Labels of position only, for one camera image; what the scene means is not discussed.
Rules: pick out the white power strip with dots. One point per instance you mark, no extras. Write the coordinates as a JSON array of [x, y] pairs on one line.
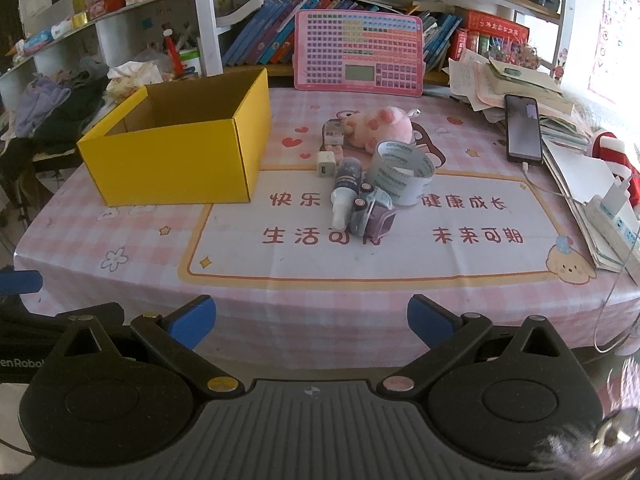
[[617, 230]]

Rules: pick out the pink learning tablet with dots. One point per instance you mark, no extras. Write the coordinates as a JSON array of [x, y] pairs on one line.
[[350, 40]]

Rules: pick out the pink plush pig toy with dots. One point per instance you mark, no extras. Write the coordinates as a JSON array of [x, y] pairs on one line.
[[385, 127]]

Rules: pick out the white green pen box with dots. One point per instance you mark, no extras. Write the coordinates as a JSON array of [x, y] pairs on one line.
[[191, 62]]

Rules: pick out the grey staple box red label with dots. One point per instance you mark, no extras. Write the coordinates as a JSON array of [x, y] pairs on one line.
[[334, 132]]

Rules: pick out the red santa toy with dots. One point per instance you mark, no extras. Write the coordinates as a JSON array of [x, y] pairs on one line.
[[612, 152]]

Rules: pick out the small dark battery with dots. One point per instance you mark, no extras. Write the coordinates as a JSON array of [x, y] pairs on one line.
[[367, 188], [360, 205]]

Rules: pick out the purple grey plastic gadget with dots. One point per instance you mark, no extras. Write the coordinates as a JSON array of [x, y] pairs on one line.
[[377, 220]]

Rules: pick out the grey fluffy charm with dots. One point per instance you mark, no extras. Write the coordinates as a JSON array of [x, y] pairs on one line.
[[575, 452]]

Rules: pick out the purple cloth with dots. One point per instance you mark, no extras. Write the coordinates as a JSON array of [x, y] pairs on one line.
[[40, 102]]

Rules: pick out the clear tape roll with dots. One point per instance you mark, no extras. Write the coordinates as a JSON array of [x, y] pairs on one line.
[[395, 185]]

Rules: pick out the white plug on power strip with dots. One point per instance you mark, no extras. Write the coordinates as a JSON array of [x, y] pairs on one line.
[[615, 195]]

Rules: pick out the white bookshelf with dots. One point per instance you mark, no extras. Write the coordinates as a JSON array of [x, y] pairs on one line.
[[207, 10]]

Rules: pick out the row of slim blue books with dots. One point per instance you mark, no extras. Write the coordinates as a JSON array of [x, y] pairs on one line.
[[440, 35]]

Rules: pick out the pile of dark clothes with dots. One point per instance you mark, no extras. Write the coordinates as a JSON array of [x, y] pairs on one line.
[[75, 115]]

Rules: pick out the stack of white notebooks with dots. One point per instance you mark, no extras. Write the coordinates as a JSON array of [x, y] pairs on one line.
[[580, 175]]

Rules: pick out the grey lens cleaner spray bottle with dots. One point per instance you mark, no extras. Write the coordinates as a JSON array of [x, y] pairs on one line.
[[347, 180]]

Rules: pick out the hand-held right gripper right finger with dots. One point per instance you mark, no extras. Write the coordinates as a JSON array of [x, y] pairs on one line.
[[425, 315]]

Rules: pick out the yellow cardboard box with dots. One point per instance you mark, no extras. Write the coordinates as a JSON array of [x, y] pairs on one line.
[[170, 165]]

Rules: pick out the red boxed book set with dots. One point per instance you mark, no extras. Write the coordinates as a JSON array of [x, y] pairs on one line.
[[492, 30]]

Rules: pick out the black smartphone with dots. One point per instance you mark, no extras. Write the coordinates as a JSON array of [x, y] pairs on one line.
[[522, 130]]

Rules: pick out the alphabet wall poster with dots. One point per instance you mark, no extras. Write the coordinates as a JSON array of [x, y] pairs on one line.
[[615, 30]]

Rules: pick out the tissue pack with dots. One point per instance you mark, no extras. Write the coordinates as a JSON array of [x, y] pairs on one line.
[[132, 72]]

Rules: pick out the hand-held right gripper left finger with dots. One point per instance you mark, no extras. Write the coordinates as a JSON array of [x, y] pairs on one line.
[[192, 317]]

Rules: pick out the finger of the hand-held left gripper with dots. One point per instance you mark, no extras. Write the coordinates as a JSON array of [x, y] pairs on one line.
[[20, 282]]

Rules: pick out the small white USB charger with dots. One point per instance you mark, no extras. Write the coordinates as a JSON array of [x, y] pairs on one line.
[[327, 165]]

